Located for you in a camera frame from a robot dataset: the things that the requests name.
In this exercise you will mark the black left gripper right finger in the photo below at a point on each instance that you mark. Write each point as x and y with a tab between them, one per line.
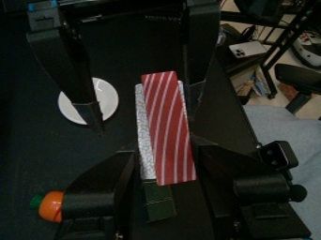
243	203

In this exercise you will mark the black chair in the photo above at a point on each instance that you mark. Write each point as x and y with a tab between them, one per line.
299	75

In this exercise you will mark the white grey appliance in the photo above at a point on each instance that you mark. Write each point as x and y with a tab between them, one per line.
309	51

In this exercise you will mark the black metal frame stand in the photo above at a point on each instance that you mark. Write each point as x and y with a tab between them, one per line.
292	34

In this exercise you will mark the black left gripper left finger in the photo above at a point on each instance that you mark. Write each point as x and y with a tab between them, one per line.
101	200

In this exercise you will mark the black round knob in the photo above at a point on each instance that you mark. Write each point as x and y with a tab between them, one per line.
299	192

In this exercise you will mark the white round plate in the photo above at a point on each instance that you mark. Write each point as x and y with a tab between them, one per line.
106	97

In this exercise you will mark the silver smartphone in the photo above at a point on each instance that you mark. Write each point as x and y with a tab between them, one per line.
251	48

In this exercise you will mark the black clamp device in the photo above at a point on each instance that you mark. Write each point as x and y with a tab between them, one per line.
277	154

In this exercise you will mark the orange toy carrot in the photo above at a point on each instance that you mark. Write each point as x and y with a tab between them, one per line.
53	206

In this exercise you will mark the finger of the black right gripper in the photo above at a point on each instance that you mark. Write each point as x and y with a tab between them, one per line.
201	40
67	62

